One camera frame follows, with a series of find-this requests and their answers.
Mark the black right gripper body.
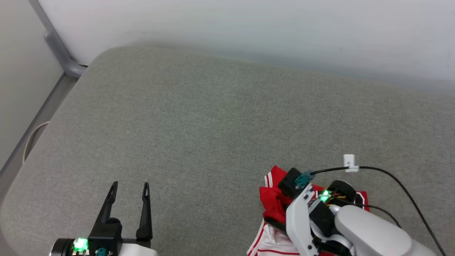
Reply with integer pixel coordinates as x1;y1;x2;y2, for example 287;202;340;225
317;180;358;207

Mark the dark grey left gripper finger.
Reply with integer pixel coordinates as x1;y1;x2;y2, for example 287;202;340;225
136;182;154;240
93;181;118;228

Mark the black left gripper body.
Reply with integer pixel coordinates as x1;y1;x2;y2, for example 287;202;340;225
49;238;89;256

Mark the red and white garment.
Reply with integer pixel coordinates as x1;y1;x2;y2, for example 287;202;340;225
247;165;370;256

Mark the grey baseboard strip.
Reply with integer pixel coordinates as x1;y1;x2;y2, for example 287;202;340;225
0;72;78;199

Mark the white left camera mount bracket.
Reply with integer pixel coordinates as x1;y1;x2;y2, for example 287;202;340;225
119;242;159;256

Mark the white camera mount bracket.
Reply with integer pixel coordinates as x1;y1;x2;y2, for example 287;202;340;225
119;242;159;256
285;183;319;256

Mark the white cable clip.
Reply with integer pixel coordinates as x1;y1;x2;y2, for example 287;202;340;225
343;154;359;173

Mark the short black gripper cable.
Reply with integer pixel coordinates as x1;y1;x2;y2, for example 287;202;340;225
334;199;402;228

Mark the long black camera cable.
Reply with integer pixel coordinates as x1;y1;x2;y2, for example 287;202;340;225
309;165;446;256

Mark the white right camera mount bracket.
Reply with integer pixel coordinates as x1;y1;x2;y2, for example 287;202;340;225
285;183;319;256

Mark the white cable on floor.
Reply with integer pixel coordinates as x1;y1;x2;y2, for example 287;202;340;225
22;121;50;165

